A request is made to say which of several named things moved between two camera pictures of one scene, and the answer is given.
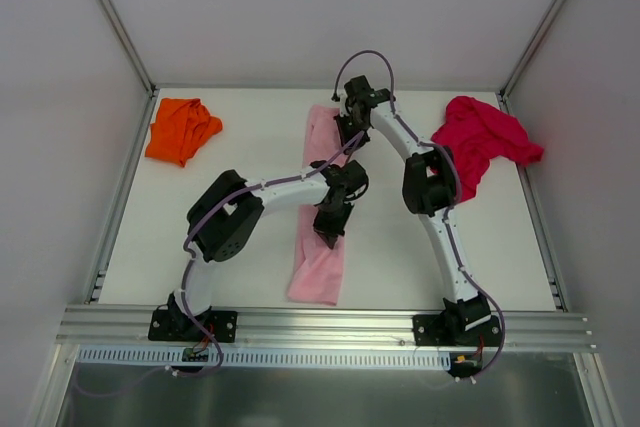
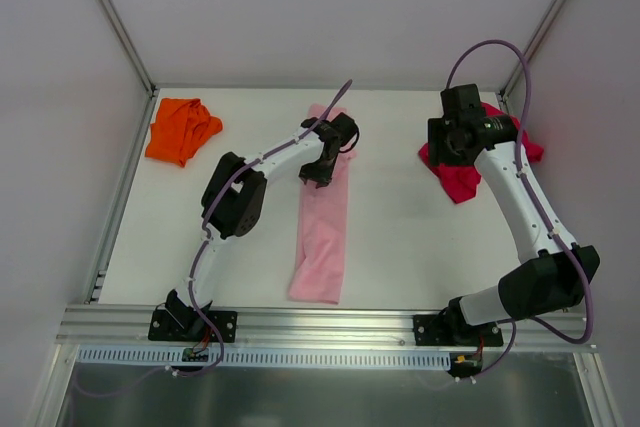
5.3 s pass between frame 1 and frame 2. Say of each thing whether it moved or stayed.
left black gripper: moved
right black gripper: moved
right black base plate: stayed
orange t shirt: stayed
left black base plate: stayed
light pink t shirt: stayed
